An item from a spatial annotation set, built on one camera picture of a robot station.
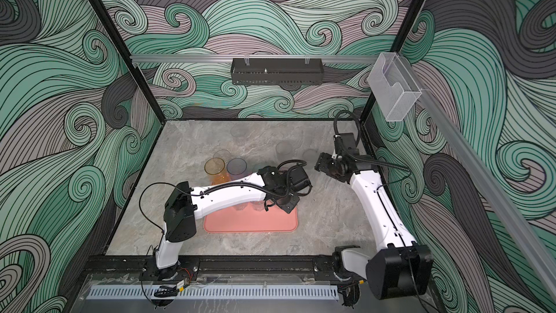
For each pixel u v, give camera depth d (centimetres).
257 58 95
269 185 54
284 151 102
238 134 110
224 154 103
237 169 89
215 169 95
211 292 70
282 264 75
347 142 59
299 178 60
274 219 87
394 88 77
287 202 69
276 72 95
